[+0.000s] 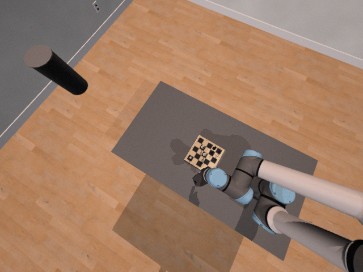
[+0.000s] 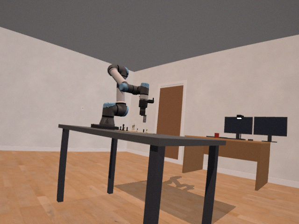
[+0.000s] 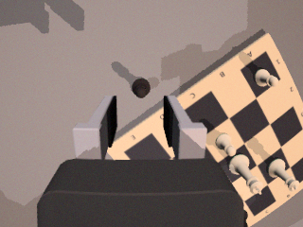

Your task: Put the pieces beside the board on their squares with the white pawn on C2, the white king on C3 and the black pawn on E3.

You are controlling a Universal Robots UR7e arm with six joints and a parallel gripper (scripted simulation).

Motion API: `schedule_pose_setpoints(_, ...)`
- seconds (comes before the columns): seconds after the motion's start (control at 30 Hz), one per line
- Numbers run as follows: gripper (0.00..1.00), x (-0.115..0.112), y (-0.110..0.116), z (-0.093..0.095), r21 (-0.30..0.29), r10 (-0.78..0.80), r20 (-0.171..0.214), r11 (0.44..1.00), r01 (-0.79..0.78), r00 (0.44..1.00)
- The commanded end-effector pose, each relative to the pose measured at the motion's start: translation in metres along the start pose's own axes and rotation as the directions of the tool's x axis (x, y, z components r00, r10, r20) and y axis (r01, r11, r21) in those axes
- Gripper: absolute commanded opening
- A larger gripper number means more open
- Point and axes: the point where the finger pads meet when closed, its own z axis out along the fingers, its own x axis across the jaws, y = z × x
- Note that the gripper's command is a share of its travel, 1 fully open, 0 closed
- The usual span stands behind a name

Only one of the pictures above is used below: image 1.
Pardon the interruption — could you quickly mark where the chessboard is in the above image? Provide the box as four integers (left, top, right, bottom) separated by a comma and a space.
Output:
184, 135, 224, 170

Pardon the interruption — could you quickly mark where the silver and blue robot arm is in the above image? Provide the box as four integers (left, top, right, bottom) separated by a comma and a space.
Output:
205, 150, 363, 272

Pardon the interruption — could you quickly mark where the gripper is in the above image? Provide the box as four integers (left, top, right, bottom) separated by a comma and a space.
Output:
193, 167, 209, 186

